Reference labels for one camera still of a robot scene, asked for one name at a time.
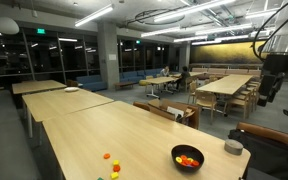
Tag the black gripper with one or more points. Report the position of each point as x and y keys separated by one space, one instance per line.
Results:
x=273 y=83

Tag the blue disc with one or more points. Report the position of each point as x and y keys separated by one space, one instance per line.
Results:
x=187 y=165

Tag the black bowl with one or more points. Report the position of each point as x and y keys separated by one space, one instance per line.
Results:
x=187 y=170

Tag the wooden chair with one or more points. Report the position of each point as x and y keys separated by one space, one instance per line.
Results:
x=239 y=103
x=206 y=100
x=254 y=93
x=192 y=88

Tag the brown padded cushion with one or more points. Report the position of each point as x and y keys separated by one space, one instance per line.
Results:
x=264 y=131

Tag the long wooden dining table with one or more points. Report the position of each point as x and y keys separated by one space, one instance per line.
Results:
x=224 y=85

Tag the black cart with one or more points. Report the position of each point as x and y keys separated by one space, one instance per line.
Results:
x=270 y=160

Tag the open printed cardboard box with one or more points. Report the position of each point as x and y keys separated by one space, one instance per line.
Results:
x=192 y=120

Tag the ceiling light tube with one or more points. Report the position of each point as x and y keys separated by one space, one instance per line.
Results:
x=260 y=14
x=160 y=31
x=190 y=39
x=190 y=9
x=94 y=15

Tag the seated person dark clothes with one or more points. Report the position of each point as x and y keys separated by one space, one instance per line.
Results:
x=183 y=77

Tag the slim concrete column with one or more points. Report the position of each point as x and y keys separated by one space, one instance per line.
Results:
x=184 y=56

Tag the white paper sheet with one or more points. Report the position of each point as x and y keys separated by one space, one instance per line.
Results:
x=175 y=111

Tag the yellow disc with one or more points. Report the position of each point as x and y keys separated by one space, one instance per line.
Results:
x=178 y=160
x=190 y=160

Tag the seated person light shirt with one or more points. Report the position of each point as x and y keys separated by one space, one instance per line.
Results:
x=165 y=71

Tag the small wooden table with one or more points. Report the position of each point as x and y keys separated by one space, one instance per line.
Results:
x=159 y=80

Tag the yellow pouf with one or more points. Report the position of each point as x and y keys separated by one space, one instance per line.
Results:
x=143 y=82

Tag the plain cardboard box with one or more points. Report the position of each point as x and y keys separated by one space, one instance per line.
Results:
x=142 y=106

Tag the long blue sofa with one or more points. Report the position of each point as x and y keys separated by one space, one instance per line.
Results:
x=134 y=76

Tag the small green exit sign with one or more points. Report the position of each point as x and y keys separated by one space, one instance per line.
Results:
x=138 y=42

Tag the low coffee table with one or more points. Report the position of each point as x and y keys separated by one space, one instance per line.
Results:
x=125 y=83

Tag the white paper sign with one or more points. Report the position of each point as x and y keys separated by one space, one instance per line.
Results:
x=112 y=57

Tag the wide concrete column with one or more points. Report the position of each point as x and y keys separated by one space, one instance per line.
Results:
x=108 y=70

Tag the yellow block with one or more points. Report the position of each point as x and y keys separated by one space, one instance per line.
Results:
x=114 y=175
x=116 y=162

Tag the short blue sofa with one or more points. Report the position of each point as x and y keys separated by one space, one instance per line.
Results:
x=90 y=83

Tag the green block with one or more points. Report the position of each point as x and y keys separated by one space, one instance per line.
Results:
x=99 y=178

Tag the white plate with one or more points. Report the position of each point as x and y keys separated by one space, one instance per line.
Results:
x=71 y=89

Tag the wide wooden table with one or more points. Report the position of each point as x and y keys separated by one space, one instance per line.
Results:
x=60 y=103

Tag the narrow wooden table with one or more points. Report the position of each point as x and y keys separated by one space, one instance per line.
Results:
x=37 y=86

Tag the large green exit sign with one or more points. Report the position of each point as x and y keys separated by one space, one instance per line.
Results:
x=41 y=31

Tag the white round pendant lamp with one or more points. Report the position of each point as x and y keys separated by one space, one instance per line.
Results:
x=6 y=25

